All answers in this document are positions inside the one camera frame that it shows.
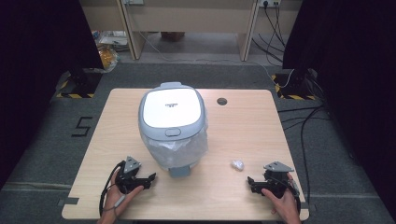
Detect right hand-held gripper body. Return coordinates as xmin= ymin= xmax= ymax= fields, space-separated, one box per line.
xmin=262 ymin=161 xmax=295 ymax=200

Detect clear plastic bin liner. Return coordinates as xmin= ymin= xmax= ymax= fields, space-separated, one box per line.
xmin=139 ymin=124 xmax=209 ymax=171

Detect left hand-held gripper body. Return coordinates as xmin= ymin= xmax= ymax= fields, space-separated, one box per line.
xmin=115 ymin=156 xmax=148 ymax=194

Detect white paper ball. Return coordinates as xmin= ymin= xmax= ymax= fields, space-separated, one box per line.
xmin=230 ymin=159 xmax=245 ymax=172

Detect person's left hand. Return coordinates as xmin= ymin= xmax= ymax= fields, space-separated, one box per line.
xmin=104 ymin=171 xmax=145 ymax=218

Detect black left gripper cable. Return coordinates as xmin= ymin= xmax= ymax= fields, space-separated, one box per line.
xmin=98 ymin=161 xmax=127 ymax=217

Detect light wooden desk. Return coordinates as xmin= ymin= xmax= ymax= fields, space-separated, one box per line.
xmin=78 ymin=0 xmax=260 ymax=62

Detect person's right hand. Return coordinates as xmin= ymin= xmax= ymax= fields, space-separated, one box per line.
xmin=261 ymin=174 xmax=302 ymax=219

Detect dark curtain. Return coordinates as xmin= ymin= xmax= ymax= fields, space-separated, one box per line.
xmin=0 ymin=0 xmax=105 ymax=189
xmin=282 ymin=0 xmax=396 ymax=220

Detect white and blue rice cooker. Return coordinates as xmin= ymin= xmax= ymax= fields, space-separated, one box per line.
xmin=137 ymin=81 xmax=209 ymax=179

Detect pile of clutter under desk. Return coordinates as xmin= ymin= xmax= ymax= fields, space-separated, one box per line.
xmin=91 ymin=29 xmax=129 ymax=52

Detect clear bag with yellow contents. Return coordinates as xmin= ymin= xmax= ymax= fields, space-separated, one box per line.
xmin=96 ymin=44 xmax=120 ymax=73

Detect black stand base hazard tape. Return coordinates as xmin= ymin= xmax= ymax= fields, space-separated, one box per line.
xmin=55 ymin=68 xmax=103 ymax=99
xmin=270 ymin=68 xmax=319 ymax=101

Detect black cables from wall socket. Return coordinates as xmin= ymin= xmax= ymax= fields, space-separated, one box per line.
xmin=251 ymin=2 xmax=288 ymax=67

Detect white wall socket with plugs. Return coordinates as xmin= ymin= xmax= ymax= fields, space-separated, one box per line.
xmin=257 ymin=0 xmax=282 ymax=8

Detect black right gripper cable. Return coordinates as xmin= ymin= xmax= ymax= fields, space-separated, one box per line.
xmin=288 ymin=177 xmax=303 ymax=216

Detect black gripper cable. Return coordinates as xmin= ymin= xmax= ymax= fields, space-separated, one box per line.
xmin=98 ymin=161 xmax=127 ymax=217
xmin=288 ymin=177 xmax=303 ymax=216

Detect black floor cables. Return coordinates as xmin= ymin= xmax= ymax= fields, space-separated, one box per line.
xmin=277 ymin=105 xmax=332 ymax=207

